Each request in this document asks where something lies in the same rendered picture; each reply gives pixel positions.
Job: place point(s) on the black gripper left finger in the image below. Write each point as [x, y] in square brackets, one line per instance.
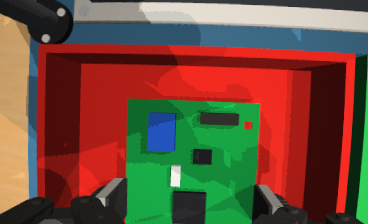
[84, 209]

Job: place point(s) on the green square bin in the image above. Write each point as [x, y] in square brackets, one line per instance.
[357, 192]

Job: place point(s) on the green circuit board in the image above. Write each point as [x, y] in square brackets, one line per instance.
[191, 162]

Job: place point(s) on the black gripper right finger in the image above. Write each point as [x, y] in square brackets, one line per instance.
[264, 201]

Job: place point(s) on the red bin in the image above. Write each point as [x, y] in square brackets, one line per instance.
[306, 110]

